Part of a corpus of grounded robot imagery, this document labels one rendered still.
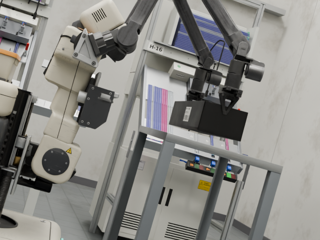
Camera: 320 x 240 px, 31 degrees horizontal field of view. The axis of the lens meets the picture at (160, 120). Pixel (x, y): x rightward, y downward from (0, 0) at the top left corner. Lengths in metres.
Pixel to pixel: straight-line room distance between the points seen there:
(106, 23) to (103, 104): 0.31
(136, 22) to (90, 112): 0.39
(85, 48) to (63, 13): 4.37
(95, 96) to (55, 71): 0.19
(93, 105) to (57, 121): 0.15
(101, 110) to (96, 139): 4.28
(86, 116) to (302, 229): 3.61
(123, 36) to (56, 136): 0.46
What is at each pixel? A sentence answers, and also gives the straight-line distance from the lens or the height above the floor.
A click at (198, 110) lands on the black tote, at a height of 0.91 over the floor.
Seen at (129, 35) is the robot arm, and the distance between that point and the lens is 2.14.
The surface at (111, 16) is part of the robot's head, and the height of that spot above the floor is 1.17.
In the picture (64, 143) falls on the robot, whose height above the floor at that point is 0.65.
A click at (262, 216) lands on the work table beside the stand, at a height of 0.60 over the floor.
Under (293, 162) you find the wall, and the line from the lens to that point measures 6.01.
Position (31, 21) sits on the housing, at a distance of 3.94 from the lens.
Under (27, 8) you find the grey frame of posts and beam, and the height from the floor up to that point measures 1.33.
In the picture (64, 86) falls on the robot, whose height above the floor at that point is 0.86.
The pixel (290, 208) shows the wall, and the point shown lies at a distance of 5.84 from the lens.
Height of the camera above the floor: 0.79
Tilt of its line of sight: 1 degrees up
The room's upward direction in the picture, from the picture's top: 16 degrees clockwise
